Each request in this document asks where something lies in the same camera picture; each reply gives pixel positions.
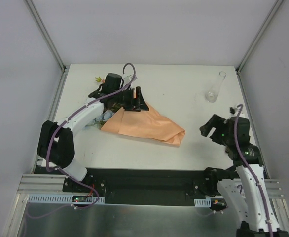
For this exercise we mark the clear glass vase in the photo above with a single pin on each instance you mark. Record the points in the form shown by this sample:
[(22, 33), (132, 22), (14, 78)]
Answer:
[(212, 94)]

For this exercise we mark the white cable duct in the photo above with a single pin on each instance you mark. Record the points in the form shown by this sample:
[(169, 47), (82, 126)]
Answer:
[(64, 199), (203, 203)]

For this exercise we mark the front aluminium rail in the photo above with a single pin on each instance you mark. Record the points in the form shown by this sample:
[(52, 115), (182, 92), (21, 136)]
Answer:
[(53, 184)]

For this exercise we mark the left white cable duct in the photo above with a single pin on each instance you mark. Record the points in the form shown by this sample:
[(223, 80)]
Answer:
[(64, 199)]

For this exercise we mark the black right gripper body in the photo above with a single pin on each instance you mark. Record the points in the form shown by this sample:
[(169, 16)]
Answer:
[(215, 129)]

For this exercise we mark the left aluminium frame post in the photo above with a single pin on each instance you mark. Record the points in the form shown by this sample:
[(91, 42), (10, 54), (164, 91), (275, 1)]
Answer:
[(45, 34)]

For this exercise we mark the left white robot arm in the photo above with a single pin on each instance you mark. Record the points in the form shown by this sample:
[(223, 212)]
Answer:
[(56, 141)]

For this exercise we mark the peach wrapping paper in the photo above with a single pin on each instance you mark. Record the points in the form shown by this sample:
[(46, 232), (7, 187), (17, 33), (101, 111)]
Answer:
[(145, 124)]

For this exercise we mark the right white cable duct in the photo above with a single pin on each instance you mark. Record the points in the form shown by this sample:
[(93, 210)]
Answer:
[(203, 203)]

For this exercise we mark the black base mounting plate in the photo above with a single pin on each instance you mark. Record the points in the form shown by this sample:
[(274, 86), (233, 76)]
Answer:
[(151, 187)]

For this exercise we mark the pink flowers green leaves bunch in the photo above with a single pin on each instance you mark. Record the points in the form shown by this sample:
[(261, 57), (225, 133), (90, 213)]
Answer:
[(98, 79)]

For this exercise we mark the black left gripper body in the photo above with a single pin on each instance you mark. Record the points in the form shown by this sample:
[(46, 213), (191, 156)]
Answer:
[(132, 99)]

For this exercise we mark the blue artificial flower stem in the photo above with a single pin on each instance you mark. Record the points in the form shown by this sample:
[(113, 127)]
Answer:
[(101, 120)]

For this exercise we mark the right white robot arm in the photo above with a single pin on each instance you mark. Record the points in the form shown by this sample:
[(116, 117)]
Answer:
[(243, 185)]

